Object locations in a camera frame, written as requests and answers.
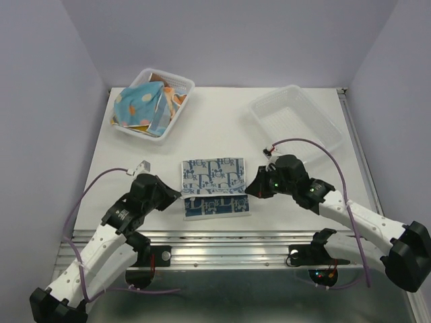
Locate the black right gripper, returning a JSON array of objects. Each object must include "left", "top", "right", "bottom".
[{"left": 245, "top": 164, "right": 296, "bottom": 198}]

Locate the blue white logo towel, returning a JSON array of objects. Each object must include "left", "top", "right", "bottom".
[{"left": 181, "top": 157, "right": 251, "bottom": 221}]

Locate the blue polka dot towel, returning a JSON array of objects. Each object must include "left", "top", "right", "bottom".
[{"left": 114, "top": 81, "right": 164, "bottom": 128}]

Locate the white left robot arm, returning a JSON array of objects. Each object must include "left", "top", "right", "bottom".
[{"left": 30, "top": 174, "right": 181, "bottom": 322}]

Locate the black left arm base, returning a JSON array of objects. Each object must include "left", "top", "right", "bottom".
[{"left": 125, "top": 232, "right": 172, "bottom": 289}]

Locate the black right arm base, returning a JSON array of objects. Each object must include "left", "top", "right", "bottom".
[{"left": 285, "top": 228, "right": 350, "bottom": 289}]

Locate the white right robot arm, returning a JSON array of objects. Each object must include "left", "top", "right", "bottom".
[{"left": 245, "top": 155, "right": 430, "bottom": 293}]

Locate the empty white plastic basket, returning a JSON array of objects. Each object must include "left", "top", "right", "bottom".
[{"left": 246, "top": 85, "right": 345, "bottom": 159}]

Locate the orange peach patterned towel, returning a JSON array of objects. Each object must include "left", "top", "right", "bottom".
[{"left": 149, "top": 73, "right": 187, "bottom": 120}]

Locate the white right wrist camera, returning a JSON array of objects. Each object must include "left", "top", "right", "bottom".
[{"left": 263, "top": 145, "right": 281, "bottom": 165}]

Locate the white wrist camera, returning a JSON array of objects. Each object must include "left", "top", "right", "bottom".
[
  {"left": 263, "top": 145, "right": 281, "bottom": 165},
  {"left": 127, "top": 160, "right": 151, "bottom": 176}
]

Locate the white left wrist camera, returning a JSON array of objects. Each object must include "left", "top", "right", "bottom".
[{"left": 127, "top": 160, "right": 151, "bottom": 176}]

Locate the aluminium mounting rail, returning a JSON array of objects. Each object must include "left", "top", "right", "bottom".
[{"left": 55, "top": 230, "right": 415, "bottom": 270}]

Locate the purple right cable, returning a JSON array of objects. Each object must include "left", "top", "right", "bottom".
[{"left": 271, "top": 137, "right": 372, "bottom": 291}]

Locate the purple cable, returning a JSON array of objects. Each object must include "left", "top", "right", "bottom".
[
  {"left": 62, "top": 167, "right": 183, "bottom": 302},
  {"left": 271, "top": 137, "right": 372, "bottom": 291}
]

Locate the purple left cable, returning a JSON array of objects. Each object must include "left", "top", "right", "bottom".
[{"left": 62, "top": 167, "right": 183, "bottom": 302}]

